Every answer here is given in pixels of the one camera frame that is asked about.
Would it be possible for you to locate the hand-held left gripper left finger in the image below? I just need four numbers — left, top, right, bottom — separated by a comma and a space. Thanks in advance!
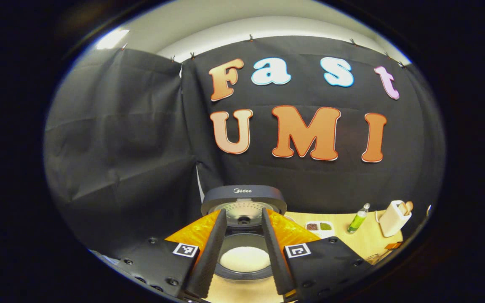
118, 209, 228, 300

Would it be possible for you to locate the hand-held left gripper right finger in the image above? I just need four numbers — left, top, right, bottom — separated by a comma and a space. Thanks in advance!
261, 207, 373, 303

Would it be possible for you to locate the white rice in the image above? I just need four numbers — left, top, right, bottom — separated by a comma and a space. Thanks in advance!
219, 246, 271, 272

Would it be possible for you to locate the dark grey rice cooker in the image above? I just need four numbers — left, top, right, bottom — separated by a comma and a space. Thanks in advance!
201, 185, 288, 282

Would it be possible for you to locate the white divided grain tray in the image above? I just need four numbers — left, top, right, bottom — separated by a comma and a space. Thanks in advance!
304, 221, 335, 239

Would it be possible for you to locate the green drink bottle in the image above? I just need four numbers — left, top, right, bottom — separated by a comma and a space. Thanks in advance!
347, 203, 370, 234

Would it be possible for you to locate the white toaster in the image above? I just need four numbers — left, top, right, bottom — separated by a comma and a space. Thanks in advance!
378, 200, 412, 237

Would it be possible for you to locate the black backdrop cloth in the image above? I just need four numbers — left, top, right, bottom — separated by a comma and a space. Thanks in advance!
44, 36, 446, 257

